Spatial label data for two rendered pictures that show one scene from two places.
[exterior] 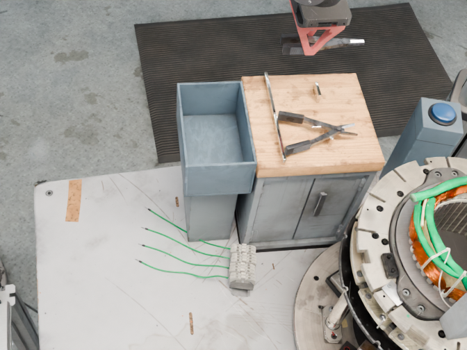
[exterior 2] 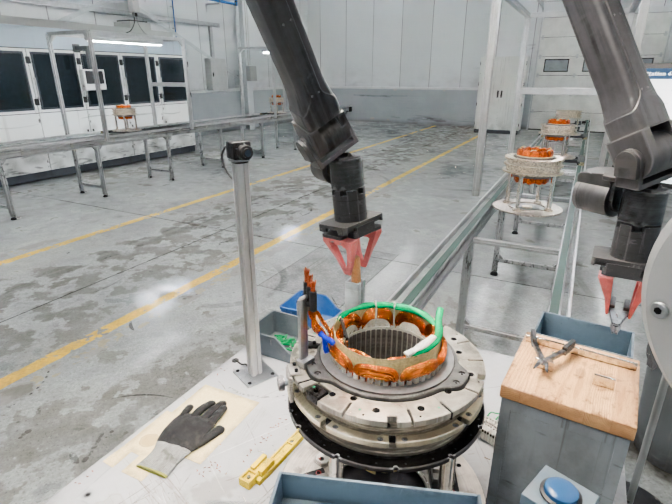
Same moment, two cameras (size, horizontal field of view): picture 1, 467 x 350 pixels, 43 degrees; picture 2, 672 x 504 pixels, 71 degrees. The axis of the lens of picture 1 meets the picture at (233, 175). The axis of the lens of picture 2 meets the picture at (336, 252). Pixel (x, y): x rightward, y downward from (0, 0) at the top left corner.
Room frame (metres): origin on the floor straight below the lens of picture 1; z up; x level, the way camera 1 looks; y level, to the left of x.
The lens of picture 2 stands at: (0.85, -0.85, 1.53)
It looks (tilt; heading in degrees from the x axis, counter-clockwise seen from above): 21 degrees down; 137
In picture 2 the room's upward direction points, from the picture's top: straight up
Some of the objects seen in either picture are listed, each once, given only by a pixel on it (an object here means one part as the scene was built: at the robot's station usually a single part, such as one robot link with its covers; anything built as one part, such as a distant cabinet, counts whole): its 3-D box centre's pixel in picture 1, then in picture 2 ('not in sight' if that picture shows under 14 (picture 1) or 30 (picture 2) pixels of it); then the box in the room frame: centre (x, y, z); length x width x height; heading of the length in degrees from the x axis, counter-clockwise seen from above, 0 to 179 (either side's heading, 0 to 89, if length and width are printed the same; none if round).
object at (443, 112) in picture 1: (443, 112); (561, 490); (0.72, -0.34, 1.04); 0.04 x 0.04 x 0.01
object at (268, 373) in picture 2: not in sight; (255, 372); (-0.08, -0.30, 0.78); 0.09 x 0.09 x 0.01; 85
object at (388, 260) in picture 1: (390, 264); not in sight; (0.37, -0.22, 1.10); 0.03 x 0.01 x 0.01; 14
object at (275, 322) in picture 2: not in sight; (283, 336); (-0.13, -0.16, 0.82); 0.16 x 0.14 x 0.07; 20
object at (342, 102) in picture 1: (309, 122); (572, 378); (0.63, -0.11, 1.05); 0.20 x 0.19 x 0.02; 105
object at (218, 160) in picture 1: (210, 172); (570, 392); (0.59, 0.04, 0.92); 0.17 x 0.11 x 0.28; 15
